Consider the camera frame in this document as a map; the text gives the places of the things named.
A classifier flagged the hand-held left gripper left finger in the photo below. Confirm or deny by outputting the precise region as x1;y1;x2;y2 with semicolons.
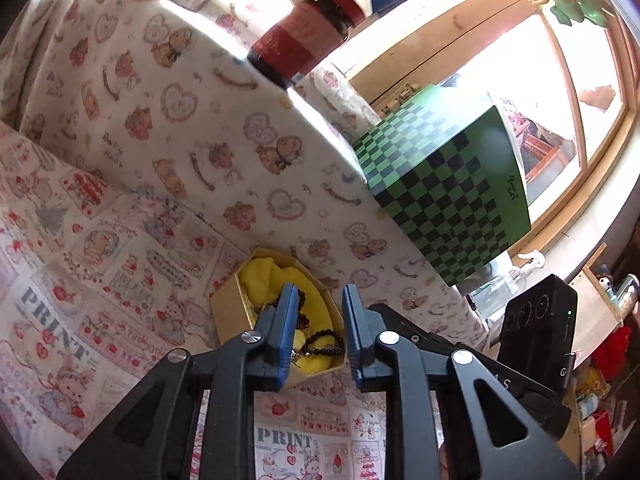
57;282;301;480

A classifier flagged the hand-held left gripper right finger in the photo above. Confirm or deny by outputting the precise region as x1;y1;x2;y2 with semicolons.
341;283;583;480

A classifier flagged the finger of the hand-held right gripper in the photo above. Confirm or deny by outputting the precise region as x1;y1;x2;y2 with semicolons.
368;302;502;377

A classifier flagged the black bead bracelet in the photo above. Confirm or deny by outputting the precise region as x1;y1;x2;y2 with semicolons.
303;328;347;360

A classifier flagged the kraft paper jewelry box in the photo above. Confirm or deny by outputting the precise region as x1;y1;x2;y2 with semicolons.
212;246;349;389

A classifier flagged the yellow cloth lining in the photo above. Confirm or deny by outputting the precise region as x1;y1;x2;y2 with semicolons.
237;255;346;376

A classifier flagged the clear pump bottle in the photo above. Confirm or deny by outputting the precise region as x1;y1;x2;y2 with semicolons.
472;249;544;322

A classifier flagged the wooden shelf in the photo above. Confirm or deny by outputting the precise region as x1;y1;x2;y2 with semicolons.
569;242;640;362

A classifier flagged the red fabric item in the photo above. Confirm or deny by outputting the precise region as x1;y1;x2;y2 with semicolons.
592;327;634;377

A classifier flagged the green black checkered box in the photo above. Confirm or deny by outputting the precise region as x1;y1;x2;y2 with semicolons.
352;83;532;289

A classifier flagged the bear and heart print cloth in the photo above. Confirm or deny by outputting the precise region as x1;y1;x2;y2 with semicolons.
0;0;489;347

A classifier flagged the dark bottle with red label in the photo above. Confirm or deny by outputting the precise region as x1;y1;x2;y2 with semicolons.
246;0;367;90

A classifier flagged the wooden window frame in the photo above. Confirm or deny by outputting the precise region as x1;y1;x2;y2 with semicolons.
324;0;640;282

